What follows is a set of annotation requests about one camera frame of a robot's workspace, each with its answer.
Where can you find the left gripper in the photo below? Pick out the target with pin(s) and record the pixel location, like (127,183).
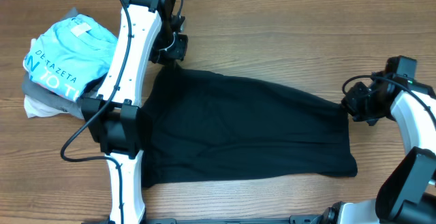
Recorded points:
(178,53)

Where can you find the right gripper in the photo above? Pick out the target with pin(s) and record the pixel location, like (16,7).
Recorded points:
(350,103)

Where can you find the black t-shirt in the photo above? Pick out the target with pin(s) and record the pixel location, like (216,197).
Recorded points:
(211,127)

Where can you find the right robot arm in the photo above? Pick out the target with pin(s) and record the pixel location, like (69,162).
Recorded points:
(395,94)

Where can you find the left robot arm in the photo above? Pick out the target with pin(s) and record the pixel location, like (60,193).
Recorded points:
(150,31)

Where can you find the light blue folded t-shirt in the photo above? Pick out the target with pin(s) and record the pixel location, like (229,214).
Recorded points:
(70,55)

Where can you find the grey folded garment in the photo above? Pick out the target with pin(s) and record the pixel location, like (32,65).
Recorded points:
(66,64)

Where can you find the white folded garment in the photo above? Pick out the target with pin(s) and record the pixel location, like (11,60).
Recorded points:
(40,102)

